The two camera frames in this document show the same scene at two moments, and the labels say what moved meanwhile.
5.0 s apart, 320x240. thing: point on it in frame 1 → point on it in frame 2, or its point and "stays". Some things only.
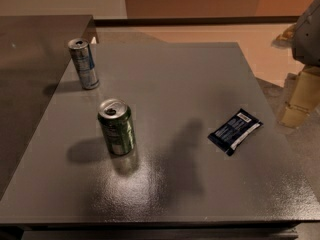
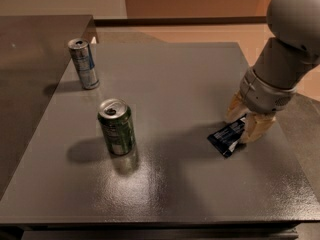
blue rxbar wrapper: [235, 130] stays
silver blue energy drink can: [84, 60] stays
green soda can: [116, 118] stays
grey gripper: [308, 39] → [265, 95]
